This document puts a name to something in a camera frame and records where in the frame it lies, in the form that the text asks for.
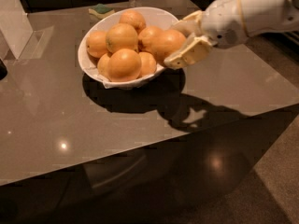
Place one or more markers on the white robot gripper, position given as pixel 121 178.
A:
pixel 222 20

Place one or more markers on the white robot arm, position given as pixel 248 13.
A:
pixel 274 16

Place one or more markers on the white oval bowl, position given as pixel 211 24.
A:
pixel 153 16

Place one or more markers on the orange at bowl back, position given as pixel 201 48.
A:
pixel 133 18

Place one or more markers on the small orange low right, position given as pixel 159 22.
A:
pixel 148 64

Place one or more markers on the large orange top centre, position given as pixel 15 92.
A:
pixel 122 36

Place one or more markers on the large orange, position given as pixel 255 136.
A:
pixel 124 65
pixel 122 36

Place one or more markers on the large orange at front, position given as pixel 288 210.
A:
pixel 124 65

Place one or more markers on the small orange front left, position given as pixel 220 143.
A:
pixel 103 64

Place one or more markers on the yellow green sponge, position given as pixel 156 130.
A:
pixel 100 11

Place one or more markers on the white box at left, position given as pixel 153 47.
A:
pixel 15 28

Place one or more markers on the dark object at left edge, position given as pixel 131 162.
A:
pixel 3 70

